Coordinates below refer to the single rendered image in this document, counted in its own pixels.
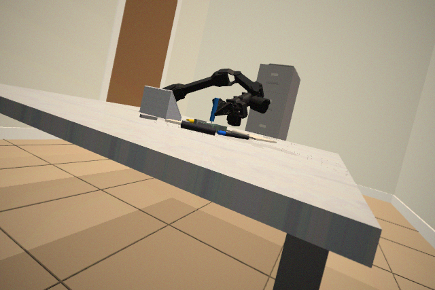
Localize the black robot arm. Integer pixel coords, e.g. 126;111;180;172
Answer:
163;69;271;126

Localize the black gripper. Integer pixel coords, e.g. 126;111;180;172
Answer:
214;96;248;119

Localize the blue stylus with grey tip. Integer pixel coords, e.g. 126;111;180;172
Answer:
209;98;219;123

